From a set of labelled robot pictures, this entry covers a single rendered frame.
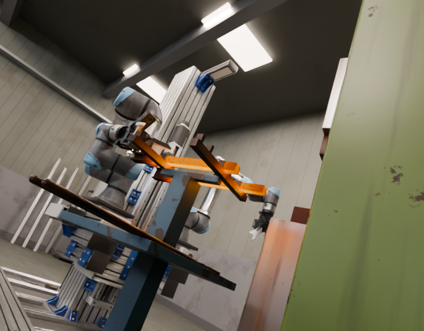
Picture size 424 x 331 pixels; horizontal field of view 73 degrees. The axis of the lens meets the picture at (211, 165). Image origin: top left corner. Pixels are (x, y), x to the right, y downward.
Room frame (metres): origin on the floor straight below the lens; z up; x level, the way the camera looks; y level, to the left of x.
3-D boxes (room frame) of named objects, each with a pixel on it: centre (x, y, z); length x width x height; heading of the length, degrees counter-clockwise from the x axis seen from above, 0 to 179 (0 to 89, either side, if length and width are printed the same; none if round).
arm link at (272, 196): (1.63, -0.41, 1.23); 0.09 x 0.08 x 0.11; 44
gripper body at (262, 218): (1.64, -0.41, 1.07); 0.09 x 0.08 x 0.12; 36
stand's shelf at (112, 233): (0.79, 0.05, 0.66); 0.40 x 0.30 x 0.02; 143
